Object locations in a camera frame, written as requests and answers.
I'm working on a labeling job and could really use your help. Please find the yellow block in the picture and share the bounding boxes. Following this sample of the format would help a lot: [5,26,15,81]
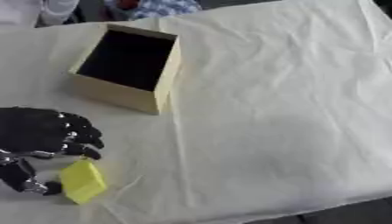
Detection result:
[58,158,109,206]

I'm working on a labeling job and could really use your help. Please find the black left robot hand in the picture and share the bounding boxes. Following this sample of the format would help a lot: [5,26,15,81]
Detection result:
[0,106,106,197]

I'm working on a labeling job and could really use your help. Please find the person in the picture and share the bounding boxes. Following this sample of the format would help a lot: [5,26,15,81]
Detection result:
[0,0,204,29]

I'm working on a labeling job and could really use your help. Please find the tan cardboard box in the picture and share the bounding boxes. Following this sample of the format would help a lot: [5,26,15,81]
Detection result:
[67,23,184,116]

